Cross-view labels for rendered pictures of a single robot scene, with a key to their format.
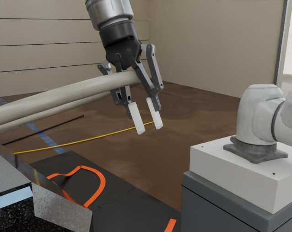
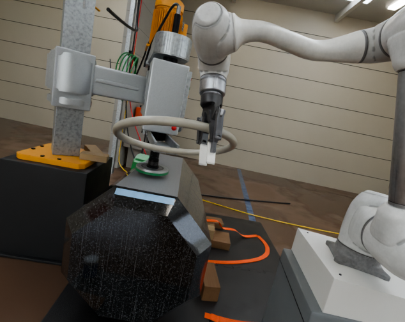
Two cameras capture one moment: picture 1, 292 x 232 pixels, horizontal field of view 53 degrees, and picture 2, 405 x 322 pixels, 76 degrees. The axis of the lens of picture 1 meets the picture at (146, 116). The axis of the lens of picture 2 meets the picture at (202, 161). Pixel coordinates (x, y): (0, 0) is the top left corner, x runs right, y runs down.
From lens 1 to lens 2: 0.52 m
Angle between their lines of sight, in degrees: 38
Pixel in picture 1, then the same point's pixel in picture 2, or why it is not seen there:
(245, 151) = (337, 250)
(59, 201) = (189, 220)
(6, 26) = (263, 119)
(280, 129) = (366, 235)
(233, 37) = not seen: outside the picture
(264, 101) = (366, 206)
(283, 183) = (345, 287)
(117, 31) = (205, 97)
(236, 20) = not seen: outside the picture
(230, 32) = not seen: outside the picture
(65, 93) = (153, 118)
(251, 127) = (348, 227)
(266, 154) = (357, 262)
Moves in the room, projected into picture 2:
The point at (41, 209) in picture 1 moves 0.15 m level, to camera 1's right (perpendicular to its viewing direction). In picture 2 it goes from (174, 215) to (193, 228)
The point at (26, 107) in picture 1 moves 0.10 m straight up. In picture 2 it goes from (135, 120) to (140, 88)
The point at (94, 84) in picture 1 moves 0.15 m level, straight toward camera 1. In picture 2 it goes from (170, 119) to (135, 115)
